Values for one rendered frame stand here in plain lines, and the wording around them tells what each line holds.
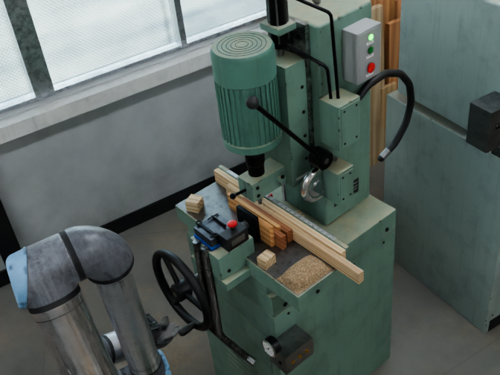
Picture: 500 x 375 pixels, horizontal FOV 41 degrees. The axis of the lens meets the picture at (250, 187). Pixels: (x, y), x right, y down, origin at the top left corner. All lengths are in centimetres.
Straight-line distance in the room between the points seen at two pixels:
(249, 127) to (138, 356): 68
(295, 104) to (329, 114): 10
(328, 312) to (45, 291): 115
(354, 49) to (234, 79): 36
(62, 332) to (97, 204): 205
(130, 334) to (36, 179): 170
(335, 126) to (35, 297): 97
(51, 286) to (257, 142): 75
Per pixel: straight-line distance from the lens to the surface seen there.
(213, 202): 227
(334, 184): 207
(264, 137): 192
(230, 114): 188
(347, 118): 197
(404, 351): 295
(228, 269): 202
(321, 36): 190
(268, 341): 210
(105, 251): 148
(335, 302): 234
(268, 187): 210
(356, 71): 197
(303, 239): 204
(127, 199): 357
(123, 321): 169
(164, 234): 357
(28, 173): 330
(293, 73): 193
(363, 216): 232
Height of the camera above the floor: 231
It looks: 38 degrees down
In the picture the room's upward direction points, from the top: 7 degrees counter-clockwise
